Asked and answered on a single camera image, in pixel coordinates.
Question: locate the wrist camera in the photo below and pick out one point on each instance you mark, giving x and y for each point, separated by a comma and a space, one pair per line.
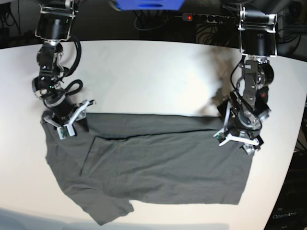
65, 131
220, 137

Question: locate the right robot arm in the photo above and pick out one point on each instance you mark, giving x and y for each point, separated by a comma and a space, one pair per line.
54, 26

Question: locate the black power strip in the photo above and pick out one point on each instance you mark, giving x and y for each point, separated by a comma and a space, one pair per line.
208, 18

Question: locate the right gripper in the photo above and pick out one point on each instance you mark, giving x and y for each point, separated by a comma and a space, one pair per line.
61, 110

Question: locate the dark grey T-shirt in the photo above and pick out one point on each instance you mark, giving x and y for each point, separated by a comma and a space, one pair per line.
158, 159

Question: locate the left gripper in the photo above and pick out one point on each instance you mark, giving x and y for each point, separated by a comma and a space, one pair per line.
242, 124

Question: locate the black OpenArm base box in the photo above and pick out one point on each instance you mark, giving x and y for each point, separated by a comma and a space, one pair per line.
290, 210

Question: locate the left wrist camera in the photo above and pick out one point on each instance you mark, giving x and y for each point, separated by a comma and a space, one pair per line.
220, 137

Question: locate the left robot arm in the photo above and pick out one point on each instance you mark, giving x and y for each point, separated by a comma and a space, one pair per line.
256, 22

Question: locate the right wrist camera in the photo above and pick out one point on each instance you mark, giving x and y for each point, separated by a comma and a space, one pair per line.
65, 131

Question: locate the blue plastic bin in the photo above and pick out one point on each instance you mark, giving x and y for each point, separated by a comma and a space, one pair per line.
129, 5

